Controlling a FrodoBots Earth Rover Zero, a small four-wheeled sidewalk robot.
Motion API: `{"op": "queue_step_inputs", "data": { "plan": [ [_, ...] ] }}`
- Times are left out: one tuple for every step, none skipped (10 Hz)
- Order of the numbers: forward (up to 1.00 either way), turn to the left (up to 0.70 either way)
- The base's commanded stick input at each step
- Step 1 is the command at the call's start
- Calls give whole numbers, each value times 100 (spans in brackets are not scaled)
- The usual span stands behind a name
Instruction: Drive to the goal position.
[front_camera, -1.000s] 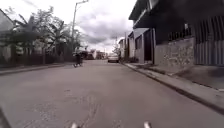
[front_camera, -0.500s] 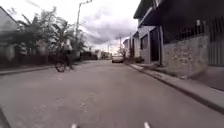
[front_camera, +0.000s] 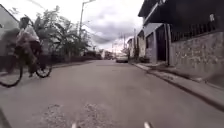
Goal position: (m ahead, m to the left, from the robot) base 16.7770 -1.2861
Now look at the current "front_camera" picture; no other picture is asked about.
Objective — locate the pale car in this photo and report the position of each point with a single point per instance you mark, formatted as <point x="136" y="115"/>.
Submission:
<point x="122" y="58"/>

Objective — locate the grey asphalt road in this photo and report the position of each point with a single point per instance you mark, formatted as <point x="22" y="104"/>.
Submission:
<point x="110" y="93"/>

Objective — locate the dark house with doorway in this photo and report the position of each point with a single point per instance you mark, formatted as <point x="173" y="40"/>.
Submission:
<point x="156" y="36"/>

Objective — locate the street lamp pole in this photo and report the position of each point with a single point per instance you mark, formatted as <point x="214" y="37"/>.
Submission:
<point x="81" y="20"/>

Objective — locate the row of bushy trees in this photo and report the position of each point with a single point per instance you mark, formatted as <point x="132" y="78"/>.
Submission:
<point x="61" y="38"/>

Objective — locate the robot's own part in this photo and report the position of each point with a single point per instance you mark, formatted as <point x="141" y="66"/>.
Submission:
<point x="74" y="126"/>
<point x="147" y="125"/>

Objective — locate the pale concrete pavement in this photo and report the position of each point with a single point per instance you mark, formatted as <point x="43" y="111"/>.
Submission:
<point x="186" y="83"/>

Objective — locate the person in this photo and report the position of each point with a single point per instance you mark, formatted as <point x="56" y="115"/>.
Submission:
<point x="28" y="41"/>

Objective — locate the bicycle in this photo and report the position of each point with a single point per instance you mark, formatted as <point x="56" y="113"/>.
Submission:
<point x="20" y="68"/>

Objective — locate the white gabled building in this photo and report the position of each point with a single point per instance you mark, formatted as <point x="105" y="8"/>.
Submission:
<point x="6" y="26"/>

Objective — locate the stone wall with railing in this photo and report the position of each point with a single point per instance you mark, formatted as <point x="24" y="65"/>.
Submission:
<point x="198" y="51"/>

